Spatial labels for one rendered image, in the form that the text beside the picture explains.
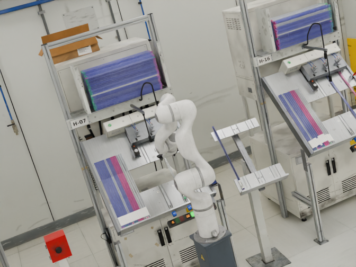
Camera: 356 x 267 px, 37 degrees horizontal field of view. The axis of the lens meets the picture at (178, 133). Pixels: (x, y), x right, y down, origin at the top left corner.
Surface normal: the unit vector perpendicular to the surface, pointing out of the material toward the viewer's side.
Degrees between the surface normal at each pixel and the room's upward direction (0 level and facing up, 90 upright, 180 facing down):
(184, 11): 90
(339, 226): 0
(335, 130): 45
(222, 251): 90
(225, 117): 90
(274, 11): 90
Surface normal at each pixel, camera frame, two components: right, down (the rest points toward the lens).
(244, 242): -0.24, -0.92
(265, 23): -0.90, 0.32
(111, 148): 0.07, -0.52
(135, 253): 0.36, 0.22
